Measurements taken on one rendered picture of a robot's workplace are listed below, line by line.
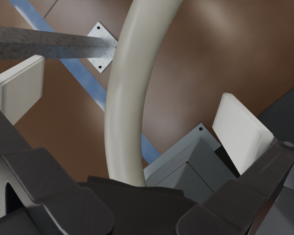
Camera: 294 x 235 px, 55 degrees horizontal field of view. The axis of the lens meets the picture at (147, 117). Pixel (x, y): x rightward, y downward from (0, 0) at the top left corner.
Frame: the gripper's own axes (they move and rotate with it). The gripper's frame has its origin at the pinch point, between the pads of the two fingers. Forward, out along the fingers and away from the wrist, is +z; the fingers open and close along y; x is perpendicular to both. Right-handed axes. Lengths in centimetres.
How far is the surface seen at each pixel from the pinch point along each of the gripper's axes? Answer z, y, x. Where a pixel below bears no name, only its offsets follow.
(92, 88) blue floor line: 142, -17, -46
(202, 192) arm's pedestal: 67, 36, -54
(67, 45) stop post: 105, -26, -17
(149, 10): 0.6, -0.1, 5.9
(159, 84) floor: 128, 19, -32
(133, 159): 1.0, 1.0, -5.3
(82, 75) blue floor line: 145, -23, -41
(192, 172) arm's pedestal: 75, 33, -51
